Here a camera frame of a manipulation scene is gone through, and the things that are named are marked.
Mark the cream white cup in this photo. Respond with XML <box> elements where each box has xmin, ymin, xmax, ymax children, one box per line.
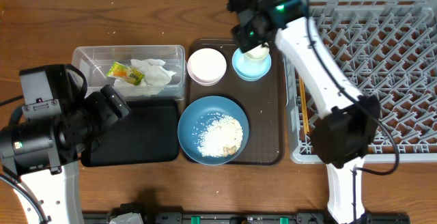
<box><xmin>244</xmin><ymin>43</ymin><xmax>270</xmax><ymax>66</ymax></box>

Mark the yellow green snack wrapper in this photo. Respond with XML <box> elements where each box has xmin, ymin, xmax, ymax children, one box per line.
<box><xmin>106</xmin><ymin>61</ymin><xmax>145</xmax><ymax>85</ymax></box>

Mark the white napkin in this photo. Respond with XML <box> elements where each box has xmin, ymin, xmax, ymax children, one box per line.
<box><xmin>113</xmin><ymin>59</ymin><xmax>176</xmax><ymax>97</ymax></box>

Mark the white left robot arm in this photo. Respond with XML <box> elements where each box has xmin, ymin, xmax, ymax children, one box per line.
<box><xmin>1</xmin><ymin>64</ymin><xmax>130</xmax><ymax>223</ymax></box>

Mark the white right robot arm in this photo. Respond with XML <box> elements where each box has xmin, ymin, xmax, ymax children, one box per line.
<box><xmin>227</xmin><ymin>0</ymin><xmax>380</xmax><ymax>223</ymax></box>

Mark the clear plastic waste bin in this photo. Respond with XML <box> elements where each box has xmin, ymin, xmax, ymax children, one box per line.
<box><xmin>72</xmin><ymin>45</ymin><xmax>186</xmax><ymax>100</ymax></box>

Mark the grey dishwasher rack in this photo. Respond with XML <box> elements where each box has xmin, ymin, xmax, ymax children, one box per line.
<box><xmin>279</xmin><ymin>0</ymin><xmax>437</xmax><ymax>165</ymax></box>

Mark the light blue saucer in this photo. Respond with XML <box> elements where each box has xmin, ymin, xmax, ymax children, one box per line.
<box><xmin>231</xmin><ymin>48</ymin><xmax>272</xmax><ymax>81</ymax></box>

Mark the black rectangular tray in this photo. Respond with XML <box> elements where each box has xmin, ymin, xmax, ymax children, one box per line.
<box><xmin>81</xmin><ymin>99</ymin><xmax>179</xmax><ymax>167</ymax></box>

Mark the pink bowl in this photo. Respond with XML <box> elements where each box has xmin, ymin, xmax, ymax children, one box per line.
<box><xmin>187</xmin><ymin>48</ymin><xmax>227</xmax><ymax>86</ymax></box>

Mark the brown serving tray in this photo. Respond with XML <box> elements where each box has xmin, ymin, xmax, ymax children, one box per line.
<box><xmin>186</xmin><ymin>39</ymin><xmax>285</xmax><ymax>165</ymax></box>

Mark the dark blue plate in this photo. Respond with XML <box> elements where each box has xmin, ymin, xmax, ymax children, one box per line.
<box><xmin>178</xmin><ymin>96</ymin><xmax>249</xmax><ymax>165</ymax></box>

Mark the leftover rice pile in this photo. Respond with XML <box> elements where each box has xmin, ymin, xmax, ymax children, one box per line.
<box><xmin>192</xmin><ymin>113</ymin><xmax>243</xmax><ymax>158</ymax></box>

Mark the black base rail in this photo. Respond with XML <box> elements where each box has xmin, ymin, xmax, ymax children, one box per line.
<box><xmin>81</xmin><ymin>203</ymin><xmax>410</xmax><ymax>224</ymax></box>

